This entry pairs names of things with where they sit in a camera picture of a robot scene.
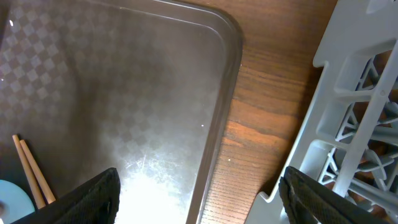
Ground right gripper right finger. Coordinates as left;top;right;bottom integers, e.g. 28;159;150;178
279;166;385;224

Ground light blue bowl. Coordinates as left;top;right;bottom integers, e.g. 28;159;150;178
1;180;35;224

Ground grey dishwasher rack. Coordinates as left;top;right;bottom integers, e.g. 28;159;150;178
246;1;397;223

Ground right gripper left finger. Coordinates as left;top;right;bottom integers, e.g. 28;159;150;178
16;167;121;224

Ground wooden chopstick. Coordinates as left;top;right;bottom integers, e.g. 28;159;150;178
12;134;46;209
20;140;56;204

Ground brown serving tray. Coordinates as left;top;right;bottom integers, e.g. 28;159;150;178
1;0;243;223

